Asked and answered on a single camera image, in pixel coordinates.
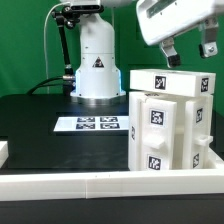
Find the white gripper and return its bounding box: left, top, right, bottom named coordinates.
left=136, top=0, right=220, bottom=68

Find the white cabinet top block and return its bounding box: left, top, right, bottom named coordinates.
left=130, top=69, right=216, bottom=97

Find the white cabinet door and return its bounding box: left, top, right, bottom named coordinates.
left=140, top=98, right=177, bottom=171
left=182, top=94, right=213, bottom=169

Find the white cabinet body box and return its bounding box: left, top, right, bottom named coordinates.
left=128, top=90, right=214, bottom=172

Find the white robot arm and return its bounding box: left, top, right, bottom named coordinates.
left=60, top=0, right=224, bottom=102

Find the white obstacle fence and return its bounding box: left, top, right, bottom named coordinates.
left=0, top=152, right=224, bottom=201

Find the white marker base sheet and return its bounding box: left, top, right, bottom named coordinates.
left=54, top=116, right=129, bottom=132

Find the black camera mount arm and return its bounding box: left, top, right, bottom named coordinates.
left=52, top=3, right=104, bottom=96

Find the white cable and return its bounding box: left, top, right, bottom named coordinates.
left=43, top=2, right=72, bottom=95

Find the black cable bundle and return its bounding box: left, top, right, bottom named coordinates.
left=27, top=75, right=68, bottom=96

